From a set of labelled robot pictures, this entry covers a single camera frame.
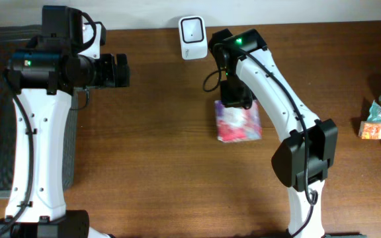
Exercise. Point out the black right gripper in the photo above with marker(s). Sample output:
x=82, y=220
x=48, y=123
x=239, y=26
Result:
x=228, y=97

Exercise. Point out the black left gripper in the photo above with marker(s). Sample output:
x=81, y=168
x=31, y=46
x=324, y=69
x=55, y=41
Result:
x=107, y=61

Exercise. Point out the red purple tissue pack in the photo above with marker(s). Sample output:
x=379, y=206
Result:
x=237, y=124

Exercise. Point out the orange tissue pack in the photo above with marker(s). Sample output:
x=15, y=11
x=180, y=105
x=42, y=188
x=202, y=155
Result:
x=370, y=130

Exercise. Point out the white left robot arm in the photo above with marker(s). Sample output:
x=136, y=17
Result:
x=42, y=83

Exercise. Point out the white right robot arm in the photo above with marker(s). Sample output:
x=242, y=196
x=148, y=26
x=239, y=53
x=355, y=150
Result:
x=307, y=144

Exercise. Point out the white barcode scanner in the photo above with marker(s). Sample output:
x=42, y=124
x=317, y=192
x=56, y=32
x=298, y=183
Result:
x=192, y=32

